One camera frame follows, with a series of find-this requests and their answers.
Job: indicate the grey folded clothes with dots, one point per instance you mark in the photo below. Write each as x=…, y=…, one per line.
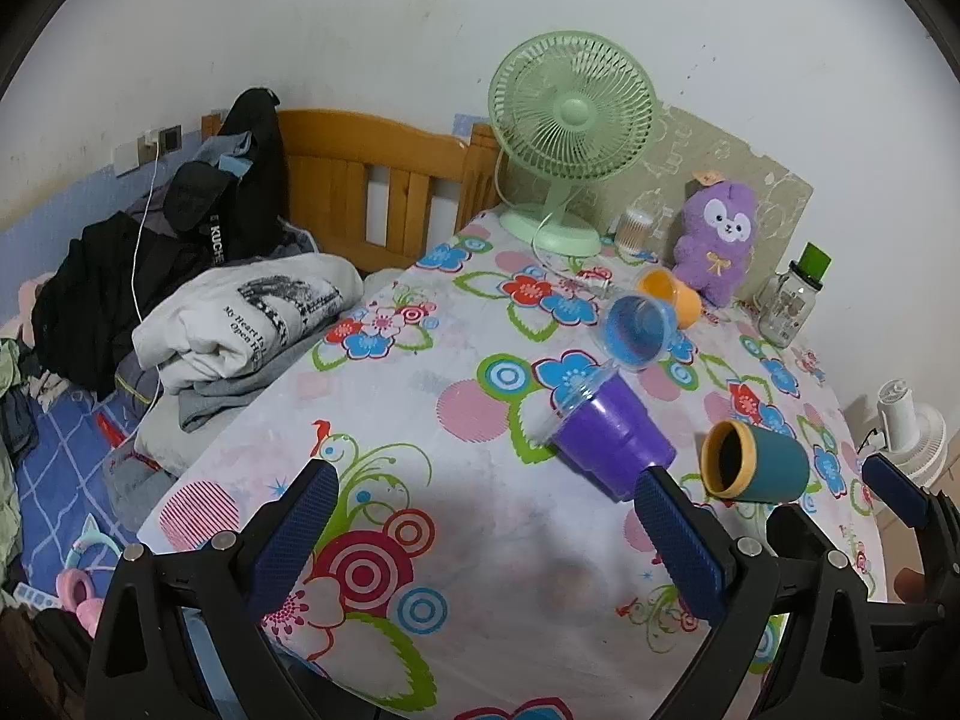
x=202, y=409

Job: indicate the floral tablecloth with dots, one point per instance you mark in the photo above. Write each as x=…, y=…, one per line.
x=465, y=480

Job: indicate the black clothes pile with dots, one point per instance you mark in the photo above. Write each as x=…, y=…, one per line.
x=90, y=292

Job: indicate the purple plush toy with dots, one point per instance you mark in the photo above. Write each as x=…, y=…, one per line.
x=712, y=240

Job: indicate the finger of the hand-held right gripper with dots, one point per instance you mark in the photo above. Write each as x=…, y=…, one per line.
x=896, y=487

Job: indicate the green desk fan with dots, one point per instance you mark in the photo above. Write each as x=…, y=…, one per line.
x=574, y=109

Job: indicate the orange cup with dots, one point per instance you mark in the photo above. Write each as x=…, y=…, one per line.
x=675, y=296

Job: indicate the purple cup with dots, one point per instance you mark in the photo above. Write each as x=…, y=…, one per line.
x=607, y=435

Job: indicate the person's right hand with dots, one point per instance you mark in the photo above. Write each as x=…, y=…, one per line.
x=910, y=585

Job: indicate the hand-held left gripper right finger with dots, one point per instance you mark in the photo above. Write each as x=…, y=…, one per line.
x=682, y=547

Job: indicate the beige patterned board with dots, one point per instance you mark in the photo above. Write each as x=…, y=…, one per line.
x=765, y=195

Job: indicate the blue checked bed sheet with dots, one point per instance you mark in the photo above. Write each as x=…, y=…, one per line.
x=67, y=480

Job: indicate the wall socket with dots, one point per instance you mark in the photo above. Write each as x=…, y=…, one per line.
x=169, y=139

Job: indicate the pink headphones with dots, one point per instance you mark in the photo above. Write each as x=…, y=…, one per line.
x=75, y=585

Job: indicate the glass jar with green lid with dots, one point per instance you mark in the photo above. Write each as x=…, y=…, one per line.
x=787, y=307

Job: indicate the blue jeans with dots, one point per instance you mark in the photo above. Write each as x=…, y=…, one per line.
x=225, y=146

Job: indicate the blue cup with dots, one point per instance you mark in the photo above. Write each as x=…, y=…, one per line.
x=634, y=330

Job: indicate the black jacket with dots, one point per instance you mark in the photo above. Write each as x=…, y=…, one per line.
x=255, y=150

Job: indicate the small clear toothpick container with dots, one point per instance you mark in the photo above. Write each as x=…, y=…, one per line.
x=634, y=232

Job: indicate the white printed shirt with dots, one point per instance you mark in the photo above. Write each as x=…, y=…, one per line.
x=225, y=322

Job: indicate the teal cup with yellow rim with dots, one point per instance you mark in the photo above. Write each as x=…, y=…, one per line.
x=780, y=465

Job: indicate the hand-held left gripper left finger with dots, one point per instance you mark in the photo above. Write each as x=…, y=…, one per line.
x=292, y=532

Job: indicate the wooden headboard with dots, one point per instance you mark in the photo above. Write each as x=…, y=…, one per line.
x=337, y=142

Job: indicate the white fan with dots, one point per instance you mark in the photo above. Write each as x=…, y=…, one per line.
x=919, y=435

